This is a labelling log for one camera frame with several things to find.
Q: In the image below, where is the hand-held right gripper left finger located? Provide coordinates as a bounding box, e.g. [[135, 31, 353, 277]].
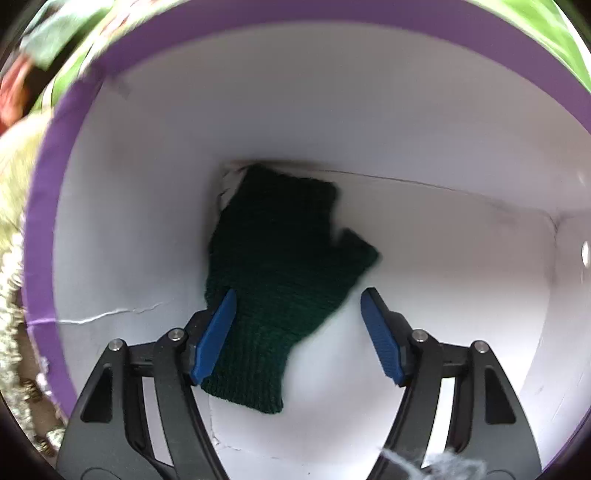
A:
[[55, 288, 238, 480]]

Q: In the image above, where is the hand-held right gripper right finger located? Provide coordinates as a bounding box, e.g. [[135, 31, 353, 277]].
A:
[[360, 287, 542, 480]]

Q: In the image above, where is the dark green knitted glove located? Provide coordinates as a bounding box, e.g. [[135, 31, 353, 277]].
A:
[[200, 165, 380, 415]]

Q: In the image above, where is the purple cardboard box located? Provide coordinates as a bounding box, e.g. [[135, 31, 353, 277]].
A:
[[23, 0, 591, 480]]

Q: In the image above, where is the white cloth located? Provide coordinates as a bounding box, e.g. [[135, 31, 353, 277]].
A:
[[216, 161, 250, 210]]

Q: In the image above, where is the green printed blanket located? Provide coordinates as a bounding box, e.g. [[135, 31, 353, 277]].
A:
[[0, 0, 591, 134]]

